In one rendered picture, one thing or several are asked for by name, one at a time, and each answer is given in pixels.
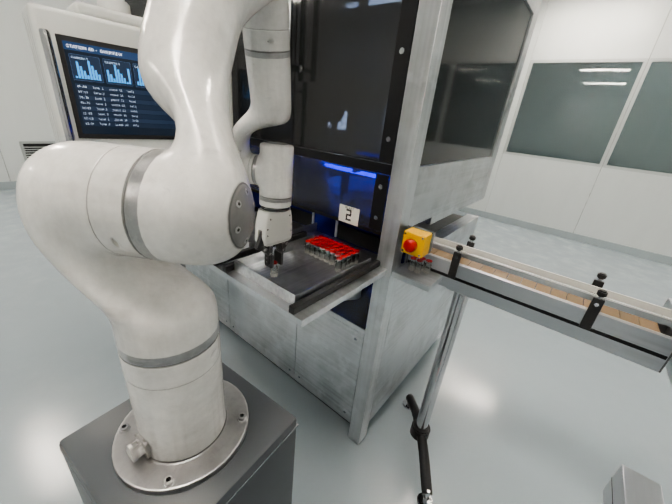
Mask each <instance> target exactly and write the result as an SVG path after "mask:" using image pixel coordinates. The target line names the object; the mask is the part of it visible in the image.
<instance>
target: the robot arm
mask: <svg viewBox="0 0 672 504"><path fill-rule="evenodd" d="M241 31H242V33H243V41H244V50H245V58H246V67H247V75H248V83H249V91H250V99H251V103H250V107H249V109H248V111H247V112H246V113H245V114H244V115H243V116H242V117H241V118H240V119H239V120H238V122H237V123H236V124H235V125H234V127H233V129H232V125H231V119H230V107H229V89H230V79H231V73H232V68H233V63H234V58H235V53H236V49H237V44H238V40H239V36H240V33H241ZM138 66H139V71H140V74H141V77H142V80H143V83H144V85H145V87H146V89H147V90H148V92H149V93H150V95H151V96H152V98H153V99H154V100H155V101H156V103H157V104H158V105H159V106H160V107H161V108H162V109H163V110H164V111H165V112H166V113H167V114H168V115H169V116H170V117H171V118H172V119H173V120H174V121H175V126H176V132H175V139H174V142H173V144H172V145H171V146H170V148H168V149H159V148H150V147H142V146H133V145H125V144H116V143H107V142H97V141H64V142H59V143H55V144H52V145H49V146H46V147H44V148H42V149H40V150H38V151H37V152H35V153H34V154H32V155H31V156H30V157H29V158H28V159H27V160H26V161H25V163H24V164H23V165H22V167H21V169H20V171H19V174H18V177H17V183H16V201H17V207H18V211H19V215H20V218H21V221H22V223H23V225H24V228H25V230H26V231H27V233H28V235H29V236H30V238H31V240H32V241H33V243H34V244H35V245H36V247H37V248H38V249H39V250H40V252H41V253H42V254H43V255H44V256H45V258H46V259H47V260H48V261H49V262H50V263H51V264H52V265H53V266H54V267H55V268H56V269H57V270H58V271H59V272H60V273H61V274H62V275H63V276H64V277H65V278H66V279H67V280H68V281H69V282H70V283H71V284H72V285H74V286H75V287H76V288H77V289H78V290H79V291H80V292H81V293H82V294H84V295H85V296H86V297H87V298H88V299H89V300H90V301H92V302H93V303H94V304H95V305H96V306H97V307H98V308H99V309H100V310H101V311H102V312H103V313H104V314H105V316H106V317H107V318H108V320H109V322H110V324H111V327H112V331H113V335H114V339H115V343H116V347H117V350H118V355H119V359H120V363H121V367H122V371H123V375H124V379H125V383H126V387H127V391H128V395H129V398H130V402H131V406H132V410H131V412H130V413H129V414H128V415H127V416H126V418H125V419H124V421H123V422H122V423H121V425H120V427H119V429H118V431H117V433H116V435H115V438H114V442H113V446H112V460H113V466H114V469H115V471H116V473H117V475H118V477H119V479H120V480H121V481H122V482H123V483H124V484H125V485H126V486H127V487H128V488H130V489H132V490H134V491H135V492H138V493H142V494H146V495H157V496H162V495H169V494H176V493H179V492H182V491H185V490H189V489H191V488H193V487H195V486H197V485H199V484H201V483H203V482H205V481H206V480H208V479H209V478H211V477H212V476H214V475H215V474H216V473H217V472H219V471H220V470H221V469H222V468H223V467H224V466H225V465H226V464H227V463H228V462H229V461H230V460H231V459H232V458H233V456H234V455H235V454H236V452H237V451H238V449H239V448H240V446H241V444H242V442H243V440H244V437H245V435H246V431H247V427H248V418H249V415H248V406H247V402H246V400H245V397H244V396H243V394H242V393H241V391H240V390H239V389H238V388H237V387H236V386H234V385H233V384H231V383H230V382H228V381H225V380H223V368H222V355H221V341H220V327H219V316H218V307H217V301H216V298H215V295H214V293H213V291H212V290H211V288H210V287H209V286H208V285H207V284H206V283H204V282H203V281H202V280H201V279H200V278H198V277H197V276H196V275H194V274H193V273H192V272H190V271H189V270H187V269H186V268H185V267H183V266H182V265H180V264H185V265H214V264H218V263H221V262H224V261H227V260H229V259H231V258H232V257H234V256H236V255H237V254H238V253H239V252H240V251H241V250H242V249H243V248H244V247H245V245H246V244H247V242H248V240H249V238H250V236H251V233H252V230H254V225H255V241H256V244H255V247H254V248H255V249H257V250H259V251H262V252H263V253H265V265H266V266H268V267H269V268H271V269H272V268H273V267H274V260H275V261H277V262H278V264H280V265H282V264H283V252H284V251H285V248H286V246H287V245H288V243H289V242H290V241H291V240H292V239H293V238H292V214H291V208H290V206H291V202H292V182H293V161H294V146H292V145H291V144H287V143H282V142H270V141H268V142H262V143H260V153H259V154H253V153H252V152H251V150H250V137H251V135H252V133H253V132H255V131H257V130H259V129H263V128H267V127H273V126H278V125H282V124H285V123H287V122H288V121H289V119H290V116H291V64H290V30H289V5H288V0H147V4H146V8H145V11H144V15H143V19H142V23H141V29H140V34H139V41H138ZM250 184H255V185H258V186H259V204H260V205H261V208H259V209H258V212H257V217H256V224H254V219H255V202H254V200H253V195H252V191H251V187H250ZM262 244H263V246H262ZM273 245H276V249H275V250H274V255H272V252H273ZM267 248H268V249H267Z"/></svg>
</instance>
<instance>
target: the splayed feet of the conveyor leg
mask: <svg viewBox="0 0 672 504"><path fill-rule="evenodd" d="M402 404H403V406H404V408H406V409H408V410H411V413H412V416H413V422H412V424H411V428H410V434H411V436H412V437H413V438H414V439H415V440H416V441H417V443H418V451H419V463H420V477H421V491H422V493H419V494H418V496H417V504H433V502H432V499H431V497H430V496H432V495H433V492H432V481H431V470H430V459H429V451H428V444H427V439H428V437H429V434H430V430H431V429H430V426H429V424H428V428H427V430H426V431H420V430H419V429H418V428H417V427H416V420H417V417H418V414H419V410H420V409H419V407H418V404H417V402H416V400H415V398H414V396H413V395H412V394H408V395H407V396H406V399H404V400H403V402H402Z"/></svg>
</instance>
